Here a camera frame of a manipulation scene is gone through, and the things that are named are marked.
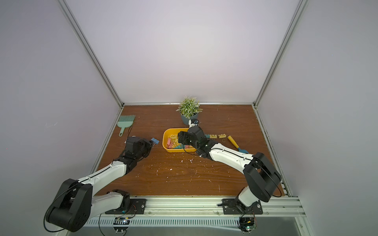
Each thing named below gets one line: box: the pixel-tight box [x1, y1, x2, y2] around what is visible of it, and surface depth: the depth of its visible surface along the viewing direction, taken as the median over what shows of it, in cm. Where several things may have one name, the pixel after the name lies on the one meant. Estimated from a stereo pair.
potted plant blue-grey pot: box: [175, 95, 204, 126], surface depth 99 cm
